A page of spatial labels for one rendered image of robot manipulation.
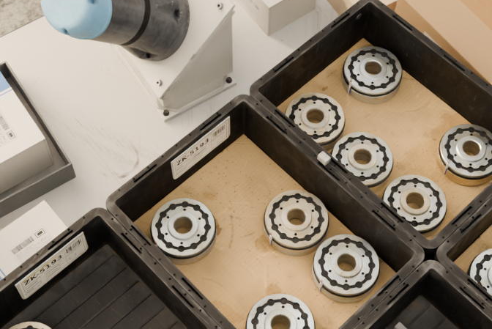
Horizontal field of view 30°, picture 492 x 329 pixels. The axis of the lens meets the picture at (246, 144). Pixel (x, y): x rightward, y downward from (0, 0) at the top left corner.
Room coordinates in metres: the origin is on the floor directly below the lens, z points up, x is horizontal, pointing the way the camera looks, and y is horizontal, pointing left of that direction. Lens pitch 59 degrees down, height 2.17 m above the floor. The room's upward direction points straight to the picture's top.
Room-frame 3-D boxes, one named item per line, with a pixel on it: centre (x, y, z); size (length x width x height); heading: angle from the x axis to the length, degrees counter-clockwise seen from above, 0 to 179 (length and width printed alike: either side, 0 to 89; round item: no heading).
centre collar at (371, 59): (0.93, -0.22, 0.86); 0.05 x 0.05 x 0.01
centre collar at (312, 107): (0.83, -0.12, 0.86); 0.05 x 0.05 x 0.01
